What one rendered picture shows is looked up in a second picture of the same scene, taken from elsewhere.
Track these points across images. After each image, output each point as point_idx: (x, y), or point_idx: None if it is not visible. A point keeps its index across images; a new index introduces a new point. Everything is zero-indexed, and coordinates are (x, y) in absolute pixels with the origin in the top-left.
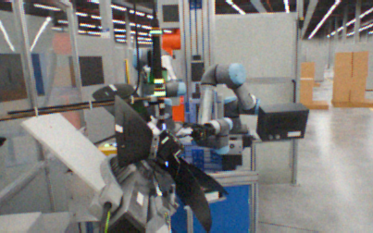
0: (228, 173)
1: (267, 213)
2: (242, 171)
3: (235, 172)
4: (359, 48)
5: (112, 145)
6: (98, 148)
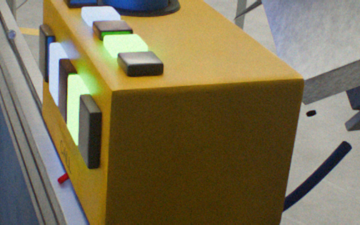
0: (12, 21)
1: None
2: None
3: (4, 12)
4: None
5: (130, 25)
6: (241, 72)
